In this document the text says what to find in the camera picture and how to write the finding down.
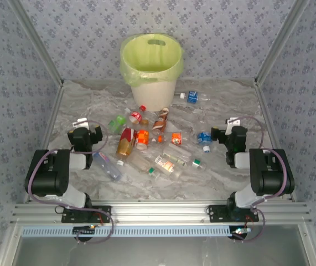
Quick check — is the grey metal panel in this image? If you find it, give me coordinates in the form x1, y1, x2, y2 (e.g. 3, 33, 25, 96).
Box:
0, 223, 316, 266

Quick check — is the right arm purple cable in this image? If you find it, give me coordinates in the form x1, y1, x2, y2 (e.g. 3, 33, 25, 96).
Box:
231, 115, 294, 244

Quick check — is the plain clear bottle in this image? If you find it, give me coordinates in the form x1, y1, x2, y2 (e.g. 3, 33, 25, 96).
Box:
168, 140, 192, 159

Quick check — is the long clear bottle blue label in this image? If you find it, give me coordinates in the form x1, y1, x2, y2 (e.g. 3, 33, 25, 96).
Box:
174, 90, 211, 104

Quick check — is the aluminium frame post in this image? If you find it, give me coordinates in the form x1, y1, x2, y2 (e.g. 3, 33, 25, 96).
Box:
10, 0, 65, 87
253, 0, 311, 87

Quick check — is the short bottle blue label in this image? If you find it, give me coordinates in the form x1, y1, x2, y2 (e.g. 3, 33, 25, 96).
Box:
196, 131, 213, 154

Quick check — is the clear bottle pink label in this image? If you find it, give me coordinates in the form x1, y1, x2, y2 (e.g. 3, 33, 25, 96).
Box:
92, 151, 123, 181

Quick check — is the green label bottle white cap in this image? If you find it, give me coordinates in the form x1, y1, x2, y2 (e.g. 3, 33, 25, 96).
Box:
107, 108, 131, 134

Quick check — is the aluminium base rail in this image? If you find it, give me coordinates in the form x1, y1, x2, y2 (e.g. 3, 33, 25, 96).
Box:
10, 199, 313, 224

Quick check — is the red label bottle red cap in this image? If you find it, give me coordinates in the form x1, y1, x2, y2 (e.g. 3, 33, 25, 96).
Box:
128, 105, 147, 124

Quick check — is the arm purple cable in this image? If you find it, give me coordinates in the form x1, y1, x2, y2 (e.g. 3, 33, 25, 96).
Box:
231, 115, 294, 244
25, 120, 115, 245

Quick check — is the small circuit board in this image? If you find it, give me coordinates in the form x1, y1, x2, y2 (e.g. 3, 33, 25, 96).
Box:
72, 224, 97, 237
229, 226, 252, 240

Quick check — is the clear bottle orange white label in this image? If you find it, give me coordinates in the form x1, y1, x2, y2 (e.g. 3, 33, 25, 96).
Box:
154, 155, 184, 178

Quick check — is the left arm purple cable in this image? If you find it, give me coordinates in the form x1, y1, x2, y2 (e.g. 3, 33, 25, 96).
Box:
25, 120, 115, 245

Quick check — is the orange label bottle yellow cap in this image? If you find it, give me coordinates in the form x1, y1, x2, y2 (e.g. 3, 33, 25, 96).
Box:
134, 119, 151, 151

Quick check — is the cream plastic bin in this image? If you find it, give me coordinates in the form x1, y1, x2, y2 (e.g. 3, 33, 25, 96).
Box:
121, 33, 184, 112

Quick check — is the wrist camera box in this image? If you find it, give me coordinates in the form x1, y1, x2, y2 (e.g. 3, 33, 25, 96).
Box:
72, 117, 90, 129
225, 117, 242, 133

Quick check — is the large red gold label bottle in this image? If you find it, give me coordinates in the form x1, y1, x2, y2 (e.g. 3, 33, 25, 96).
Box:
115, 127, 138, 166

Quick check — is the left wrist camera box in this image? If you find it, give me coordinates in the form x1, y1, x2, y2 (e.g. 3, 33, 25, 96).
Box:
72, 117, 90, 129

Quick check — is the light green bin liner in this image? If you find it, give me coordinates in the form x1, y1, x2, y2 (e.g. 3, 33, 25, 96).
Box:
119, 33, 185, 89

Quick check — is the light blue cable duct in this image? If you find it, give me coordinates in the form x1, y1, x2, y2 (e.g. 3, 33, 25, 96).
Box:
21, 225, 232, 238

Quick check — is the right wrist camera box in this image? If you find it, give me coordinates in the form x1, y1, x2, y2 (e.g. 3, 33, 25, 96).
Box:
225, 117, 242, 133

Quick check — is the aluminium side rail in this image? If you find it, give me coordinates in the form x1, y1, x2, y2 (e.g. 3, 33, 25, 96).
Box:
253, 81, 298, 202
23, 82, 65, 203

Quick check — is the brown coffee bottle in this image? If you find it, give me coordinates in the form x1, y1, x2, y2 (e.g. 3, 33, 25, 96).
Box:
152, 108, 170, 136

